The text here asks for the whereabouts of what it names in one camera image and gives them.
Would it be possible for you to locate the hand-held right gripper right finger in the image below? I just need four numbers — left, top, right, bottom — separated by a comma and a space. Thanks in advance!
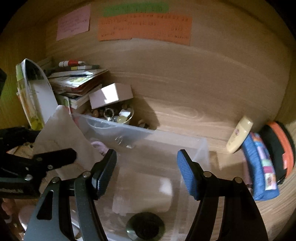
177, 149, 269, 241

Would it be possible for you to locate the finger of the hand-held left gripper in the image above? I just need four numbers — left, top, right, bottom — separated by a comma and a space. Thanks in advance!
0, 126, 42, 151
0, 148, 77, 173

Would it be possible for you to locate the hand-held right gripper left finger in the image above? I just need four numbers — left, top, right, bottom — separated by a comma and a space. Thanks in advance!
23, 149, 117, 241

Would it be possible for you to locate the pink round pad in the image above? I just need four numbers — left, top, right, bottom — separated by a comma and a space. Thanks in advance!
18, 206, 36, 230

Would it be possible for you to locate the clear plastic storage box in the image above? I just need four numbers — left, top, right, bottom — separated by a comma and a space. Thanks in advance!
72, 113, 211, 241

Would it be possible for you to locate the person's left hand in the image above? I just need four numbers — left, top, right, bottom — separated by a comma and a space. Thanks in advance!
0, 201, 14, 224

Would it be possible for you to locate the white tissue roll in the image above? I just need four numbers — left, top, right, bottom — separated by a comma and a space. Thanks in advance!
159, 177, 174, 207

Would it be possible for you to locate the yellow-green bottle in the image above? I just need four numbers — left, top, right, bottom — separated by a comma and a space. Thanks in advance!
16, 64, 44, 130

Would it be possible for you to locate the white curved sheet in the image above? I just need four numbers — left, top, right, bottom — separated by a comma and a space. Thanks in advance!
22, 59, 59, 127

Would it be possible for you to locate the glass bowl of trinkets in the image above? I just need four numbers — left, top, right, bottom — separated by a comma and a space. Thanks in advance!
103, 105, 135, 126

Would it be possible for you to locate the dark round bottle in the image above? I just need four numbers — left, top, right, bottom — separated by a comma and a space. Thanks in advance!
126, 212, 166, 240

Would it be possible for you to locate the cream lotion tube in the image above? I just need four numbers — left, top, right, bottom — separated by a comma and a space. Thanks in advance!
226, 116, 254, 154

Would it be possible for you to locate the blue patchwork pencil case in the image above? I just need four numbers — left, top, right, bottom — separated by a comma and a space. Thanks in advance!
242, 133, 280, 201

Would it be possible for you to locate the stack of books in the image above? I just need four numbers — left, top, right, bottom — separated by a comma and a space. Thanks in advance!
47, 64, 110, 110

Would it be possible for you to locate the small white cardboard box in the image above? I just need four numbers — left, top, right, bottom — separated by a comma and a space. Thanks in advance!
89, 83, 134, 110

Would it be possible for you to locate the red and white marker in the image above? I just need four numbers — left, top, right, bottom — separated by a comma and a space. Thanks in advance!
58, 60, 85, 67

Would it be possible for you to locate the black and orange zip case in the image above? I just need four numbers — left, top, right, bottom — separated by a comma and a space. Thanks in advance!
259, 122, 296, 184

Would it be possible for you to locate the pink paper note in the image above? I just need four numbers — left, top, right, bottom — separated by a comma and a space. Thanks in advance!
56, 4, 91, 41

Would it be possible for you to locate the orange paper note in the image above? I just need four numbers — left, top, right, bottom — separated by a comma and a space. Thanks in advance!
97, 13, 193, 45

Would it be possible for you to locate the green paper note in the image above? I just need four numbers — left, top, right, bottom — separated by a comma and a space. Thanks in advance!
103, 3, 169, 17

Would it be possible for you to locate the pink hair tie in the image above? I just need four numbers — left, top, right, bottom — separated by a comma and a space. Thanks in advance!
91, 141, 110, 156

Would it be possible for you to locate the brown bead bracelet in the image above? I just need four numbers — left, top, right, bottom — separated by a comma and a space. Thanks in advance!
87, 108, 105, 117

